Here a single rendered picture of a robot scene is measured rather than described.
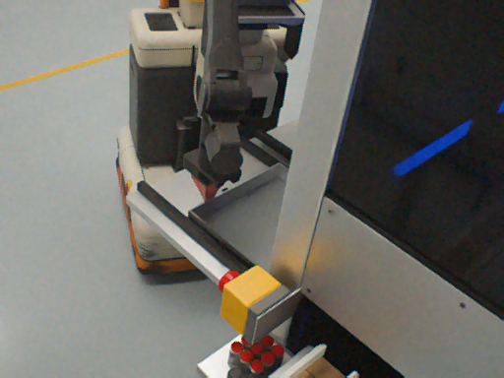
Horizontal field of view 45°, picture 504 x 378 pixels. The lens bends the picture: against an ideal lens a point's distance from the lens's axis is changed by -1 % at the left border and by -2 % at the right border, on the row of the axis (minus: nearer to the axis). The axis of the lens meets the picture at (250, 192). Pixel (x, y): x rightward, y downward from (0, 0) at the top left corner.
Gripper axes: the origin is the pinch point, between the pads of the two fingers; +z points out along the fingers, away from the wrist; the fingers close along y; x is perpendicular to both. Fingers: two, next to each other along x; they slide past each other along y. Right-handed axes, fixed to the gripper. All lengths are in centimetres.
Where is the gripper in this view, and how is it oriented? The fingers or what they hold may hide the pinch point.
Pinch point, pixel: (208, 198)
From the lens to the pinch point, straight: 123.9
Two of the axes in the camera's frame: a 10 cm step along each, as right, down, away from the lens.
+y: 6.8, 5.5, -4.9
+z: -1.3, 7.5, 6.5
